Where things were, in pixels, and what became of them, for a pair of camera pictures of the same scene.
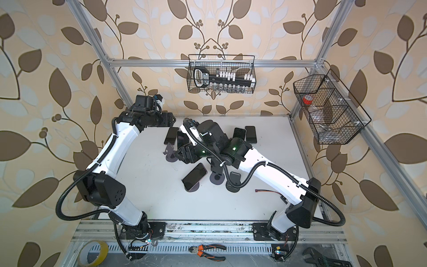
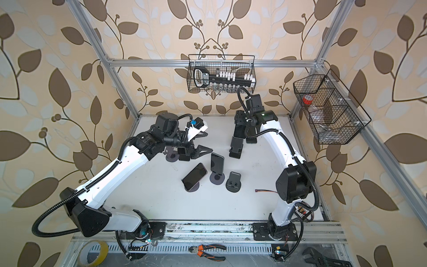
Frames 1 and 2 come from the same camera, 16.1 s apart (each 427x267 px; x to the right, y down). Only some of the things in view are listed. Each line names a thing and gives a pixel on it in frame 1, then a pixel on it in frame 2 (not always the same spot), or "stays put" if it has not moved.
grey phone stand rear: (171, 156) stays put
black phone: (215, 166) stays put
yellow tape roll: (83, 252) stays put
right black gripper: (189, 149) -> (240, 117)
